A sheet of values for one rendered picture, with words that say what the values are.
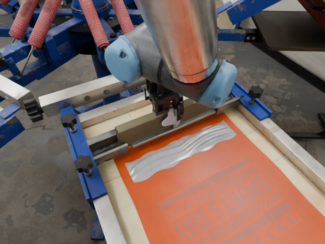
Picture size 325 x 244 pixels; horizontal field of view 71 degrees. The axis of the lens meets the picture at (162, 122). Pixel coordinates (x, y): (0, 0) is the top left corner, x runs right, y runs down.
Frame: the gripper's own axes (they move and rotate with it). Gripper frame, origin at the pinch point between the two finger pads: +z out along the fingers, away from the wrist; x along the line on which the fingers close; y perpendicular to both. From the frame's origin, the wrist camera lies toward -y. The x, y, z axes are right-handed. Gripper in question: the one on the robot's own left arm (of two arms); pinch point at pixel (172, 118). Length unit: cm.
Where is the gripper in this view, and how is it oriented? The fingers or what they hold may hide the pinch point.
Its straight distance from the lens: 70.6
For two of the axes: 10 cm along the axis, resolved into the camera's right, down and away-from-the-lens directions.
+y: -8.8, 3.7, -3.0
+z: 0.1, 6.4, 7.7
